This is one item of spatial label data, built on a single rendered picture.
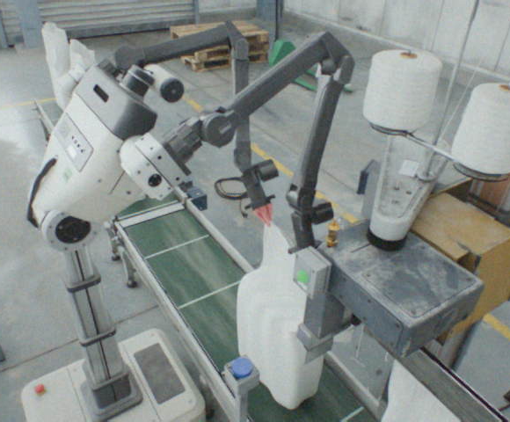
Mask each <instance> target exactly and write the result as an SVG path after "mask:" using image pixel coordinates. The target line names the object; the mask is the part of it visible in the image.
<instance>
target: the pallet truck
mask: <svg viewBox="0 0 510 422"><path fill-rule="evenodd" d="M278 17H279V0H276V32H275V42H274V44H273V46H274V47H273V53H272V55H271V58H270V64H271V68H272V67H274V66H275V65H276V64H277V63H279V62H280V61H282V60H283V59H284V58H286V57H287V56H288V55H290V54H291V53H292V52H294V51H295V50H296V48H295V46H294V45H293V44H292V41H291V40H287V39H284V38H280V39H279V29H278ZM306 72H307V73H310V74H311V75H313V76H316V73H317V68H316V67H311V68H310V69H308V70H307V71H306ZM295 81H296V82H297V83H299V84H302V85H304V86H306V87H308V88H310V89H312V90H313V91H317V84H318V82H317V81H315V80H312V79H310V78H308V77H306V76H304V75H300V76H299V77H298V78H296V80H295ZM343 89H344V90H345V91H353V90H357V88H356V86H355V85H354V84H352V83H350V84H346V85H345V87H344V88H343Z"/></svg>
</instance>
